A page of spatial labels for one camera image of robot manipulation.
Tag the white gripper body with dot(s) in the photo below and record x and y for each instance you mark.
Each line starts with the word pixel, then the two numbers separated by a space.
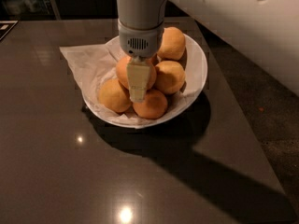
pixel 140 41

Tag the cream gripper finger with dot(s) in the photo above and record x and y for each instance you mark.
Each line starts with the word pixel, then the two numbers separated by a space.
pixel 138 75

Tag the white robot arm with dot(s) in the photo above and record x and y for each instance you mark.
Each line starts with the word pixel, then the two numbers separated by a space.
pixel 265 31

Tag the top centre orange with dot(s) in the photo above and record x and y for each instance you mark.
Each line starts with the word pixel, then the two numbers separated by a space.
pixel 121 72

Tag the orange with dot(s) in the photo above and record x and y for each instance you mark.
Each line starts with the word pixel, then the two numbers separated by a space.
pixel 170 77
pixel 114 96
pixel 121 72
pixel 153 107
pixel 154 59
pixel 173 44

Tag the back left orange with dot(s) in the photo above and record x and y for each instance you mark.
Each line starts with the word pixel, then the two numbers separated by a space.
pixel 154 59

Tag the middle right orange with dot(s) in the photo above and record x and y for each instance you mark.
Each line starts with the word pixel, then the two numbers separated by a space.
pixel 170 77

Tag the back right orange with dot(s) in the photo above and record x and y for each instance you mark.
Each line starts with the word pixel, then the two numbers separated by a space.
pixel 173 44

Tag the white ceramic bowl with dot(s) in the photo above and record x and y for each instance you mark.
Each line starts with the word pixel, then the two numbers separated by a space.
pixel 196 69

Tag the front left orange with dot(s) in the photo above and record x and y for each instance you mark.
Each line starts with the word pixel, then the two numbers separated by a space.
pixel 114 96

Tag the front centre orange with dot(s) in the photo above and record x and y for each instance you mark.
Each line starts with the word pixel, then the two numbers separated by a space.
pixel 153 107

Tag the white paper liner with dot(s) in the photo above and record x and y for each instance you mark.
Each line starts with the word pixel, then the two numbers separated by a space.
pixel 88 64

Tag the black framed item on table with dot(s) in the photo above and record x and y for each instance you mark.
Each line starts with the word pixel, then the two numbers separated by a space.
pixel 6 27

